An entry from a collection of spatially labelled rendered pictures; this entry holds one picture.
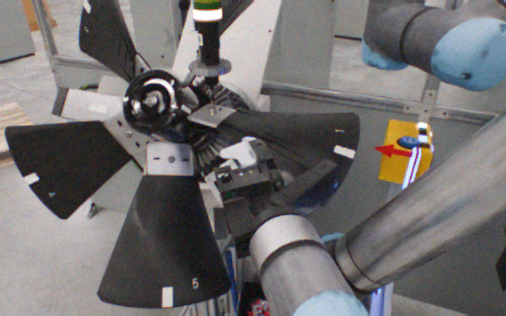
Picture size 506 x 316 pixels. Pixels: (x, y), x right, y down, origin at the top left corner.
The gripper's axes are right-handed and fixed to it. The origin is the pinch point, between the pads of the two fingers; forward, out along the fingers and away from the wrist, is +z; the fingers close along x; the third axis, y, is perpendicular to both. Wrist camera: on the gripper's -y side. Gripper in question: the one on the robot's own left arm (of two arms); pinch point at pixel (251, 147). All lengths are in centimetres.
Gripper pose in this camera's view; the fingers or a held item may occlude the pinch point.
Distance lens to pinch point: 55.5
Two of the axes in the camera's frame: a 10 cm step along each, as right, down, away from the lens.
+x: 1.0, 8.3, 5.4
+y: -9.6, 2.3, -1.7
